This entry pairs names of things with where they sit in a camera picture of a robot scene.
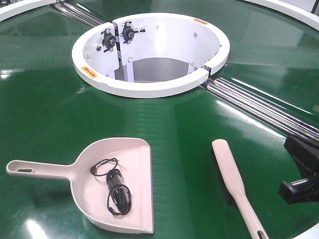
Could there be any orange arrow sticker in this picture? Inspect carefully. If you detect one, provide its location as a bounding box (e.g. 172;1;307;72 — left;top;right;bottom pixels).
193;18;209;25
81;66;98;79

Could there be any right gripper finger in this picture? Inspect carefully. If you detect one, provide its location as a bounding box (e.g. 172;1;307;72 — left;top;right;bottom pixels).
284;135;319;178
278;175;319;205

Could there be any right steel roller set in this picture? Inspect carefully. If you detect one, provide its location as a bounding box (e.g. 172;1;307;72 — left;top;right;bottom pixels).
203;78;319;141

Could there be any black usb cable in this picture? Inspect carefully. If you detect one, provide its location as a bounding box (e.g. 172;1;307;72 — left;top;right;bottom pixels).
90;157;132;217

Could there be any orange arrow sticker front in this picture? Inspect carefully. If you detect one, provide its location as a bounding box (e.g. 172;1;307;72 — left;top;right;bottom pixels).
81;66;98;79

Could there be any beige hand broom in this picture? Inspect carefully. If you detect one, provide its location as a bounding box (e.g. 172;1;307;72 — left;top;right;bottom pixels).
211;139;268;239

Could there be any white outer rim right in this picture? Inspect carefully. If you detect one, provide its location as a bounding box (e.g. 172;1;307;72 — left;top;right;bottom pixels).
246;0;319;31

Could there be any steel roller set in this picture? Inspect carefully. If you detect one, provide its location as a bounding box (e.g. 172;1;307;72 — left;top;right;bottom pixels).
203;78;319;141
51;0;105;27

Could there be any green conveyor belt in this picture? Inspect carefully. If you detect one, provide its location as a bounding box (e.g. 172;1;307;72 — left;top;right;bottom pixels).
0;0;319;239

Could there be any white central hub ring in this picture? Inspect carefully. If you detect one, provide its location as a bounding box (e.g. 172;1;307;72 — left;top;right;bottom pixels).
71;12;231;99

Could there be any white rim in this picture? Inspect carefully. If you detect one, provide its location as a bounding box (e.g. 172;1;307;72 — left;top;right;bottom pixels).
0;0;57;21
246;0;319;31

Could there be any orange arrow sticker back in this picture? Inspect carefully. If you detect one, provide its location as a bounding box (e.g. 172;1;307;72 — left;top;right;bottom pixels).
193;18;209;25

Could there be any white outer rim left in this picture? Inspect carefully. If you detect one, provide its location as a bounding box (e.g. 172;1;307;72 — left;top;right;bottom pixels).
0;0;57;21

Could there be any right black bearing mount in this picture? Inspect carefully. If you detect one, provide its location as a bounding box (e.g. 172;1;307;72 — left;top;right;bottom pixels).
120;21;146;44

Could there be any left black bearing mount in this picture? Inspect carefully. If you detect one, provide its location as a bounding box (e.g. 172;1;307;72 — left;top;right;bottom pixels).
102;28;116;53

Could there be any beige plastic dustpan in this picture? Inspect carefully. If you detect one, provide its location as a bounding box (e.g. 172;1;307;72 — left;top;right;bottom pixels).
6;137;154;234

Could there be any black bearing mount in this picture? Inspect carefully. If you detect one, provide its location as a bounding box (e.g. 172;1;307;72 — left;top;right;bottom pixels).
120;21;146;44
102;28;116;53

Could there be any left steel roller set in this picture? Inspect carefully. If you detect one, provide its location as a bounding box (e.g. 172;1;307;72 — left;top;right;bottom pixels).
51;0;105;27

